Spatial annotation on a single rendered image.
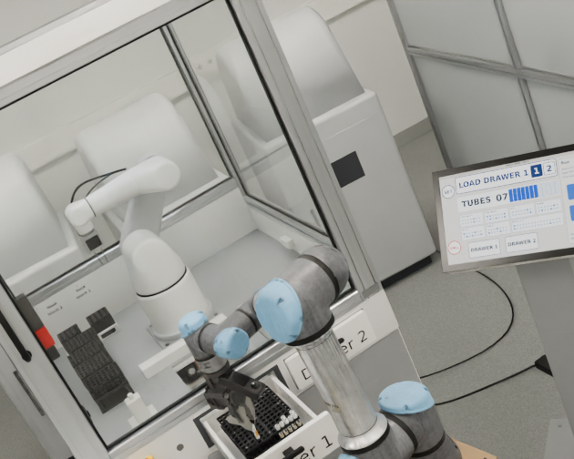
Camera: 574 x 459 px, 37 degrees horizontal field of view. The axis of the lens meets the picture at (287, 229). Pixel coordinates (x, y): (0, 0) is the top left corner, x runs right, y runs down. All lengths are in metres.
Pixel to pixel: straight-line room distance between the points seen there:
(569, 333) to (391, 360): 0.55
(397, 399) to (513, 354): 1.88
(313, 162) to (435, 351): 1.72
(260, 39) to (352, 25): 3.59
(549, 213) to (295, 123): 0.76
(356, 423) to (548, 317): 1.08
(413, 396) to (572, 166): 0.90
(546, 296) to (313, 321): 1.16
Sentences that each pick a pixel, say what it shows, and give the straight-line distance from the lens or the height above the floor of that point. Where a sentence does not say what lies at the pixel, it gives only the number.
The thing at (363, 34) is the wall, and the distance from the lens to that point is 5.97.
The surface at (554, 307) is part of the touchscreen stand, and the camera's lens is 2.76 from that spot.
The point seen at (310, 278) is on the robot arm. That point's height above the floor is 1.49.
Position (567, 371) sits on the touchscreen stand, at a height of 0.47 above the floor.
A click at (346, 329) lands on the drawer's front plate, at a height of 0.91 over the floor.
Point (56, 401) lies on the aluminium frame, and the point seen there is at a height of 1.21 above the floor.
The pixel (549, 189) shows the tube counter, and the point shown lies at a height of 1.11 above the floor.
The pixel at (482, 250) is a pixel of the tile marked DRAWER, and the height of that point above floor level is 1.00.
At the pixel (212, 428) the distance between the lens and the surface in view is 2.62.
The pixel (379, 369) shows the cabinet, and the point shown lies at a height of 0.71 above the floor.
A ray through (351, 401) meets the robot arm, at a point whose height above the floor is 1.21.
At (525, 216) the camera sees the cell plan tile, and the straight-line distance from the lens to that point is 2.56.
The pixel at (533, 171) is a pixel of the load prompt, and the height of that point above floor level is 1.15.
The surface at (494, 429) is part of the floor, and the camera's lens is 3.51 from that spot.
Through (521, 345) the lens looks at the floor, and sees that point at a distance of 3.86.
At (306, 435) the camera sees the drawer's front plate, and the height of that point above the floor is 0.91.
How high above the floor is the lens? 2.28
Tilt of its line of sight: 24 degrees down
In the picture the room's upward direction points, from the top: 25 degrees counter-clockwise
